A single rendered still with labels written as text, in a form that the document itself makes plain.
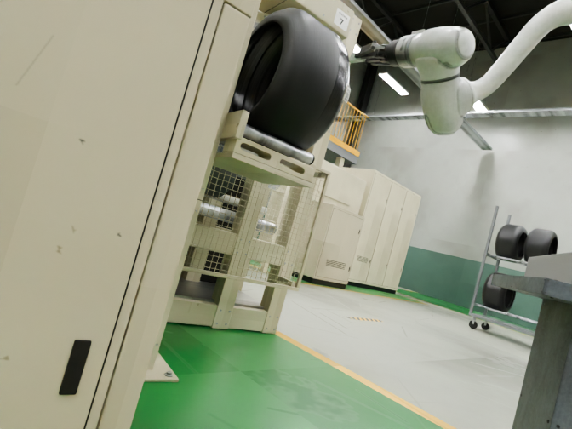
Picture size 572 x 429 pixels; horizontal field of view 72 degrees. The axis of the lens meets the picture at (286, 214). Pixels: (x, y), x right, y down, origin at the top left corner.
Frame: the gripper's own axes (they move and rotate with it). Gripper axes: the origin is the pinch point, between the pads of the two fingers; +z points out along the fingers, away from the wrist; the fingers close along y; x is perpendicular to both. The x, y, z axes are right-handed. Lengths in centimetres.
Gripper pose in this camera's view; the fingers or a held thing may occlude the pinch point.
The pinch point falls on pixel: (357, 57)
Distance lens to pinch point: 145.5
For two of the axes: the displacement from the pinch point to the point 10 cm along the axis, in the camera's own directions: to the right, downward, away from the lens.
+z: -5.2, -2.5, 8.2
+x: -3.6, 9.3, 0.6
